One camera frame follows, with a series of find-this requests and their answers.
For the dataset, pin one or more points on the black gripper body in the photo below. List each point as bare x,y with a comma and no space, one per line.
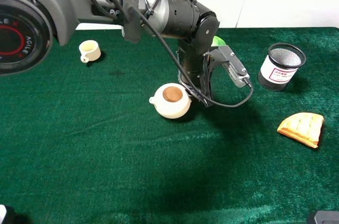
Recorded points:
191,57

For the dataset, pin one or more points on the cream ceramic teapot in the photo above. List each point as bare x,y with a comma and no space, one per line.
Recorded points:
171,101

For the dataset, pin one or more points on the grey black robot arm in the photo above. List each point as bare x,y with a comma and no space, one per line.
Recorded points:
28,28

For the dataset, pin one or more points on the green lime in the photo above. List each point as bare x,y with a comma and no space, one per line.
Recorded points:
217,41

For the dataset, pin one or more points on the black mesh pen holder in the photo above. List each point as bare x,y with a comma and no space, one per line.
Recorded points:
281,63

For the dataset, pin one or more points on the small cream cup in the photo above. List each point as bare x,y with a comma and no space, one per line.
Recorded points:
90,51

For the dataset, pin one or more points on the orange waffle slice toy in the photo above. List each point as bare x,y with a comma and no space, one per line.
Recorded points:
303,127

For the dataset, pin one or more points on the dark green velvet tablecloth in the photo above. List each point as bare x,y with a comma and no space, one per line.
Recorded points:
80,142

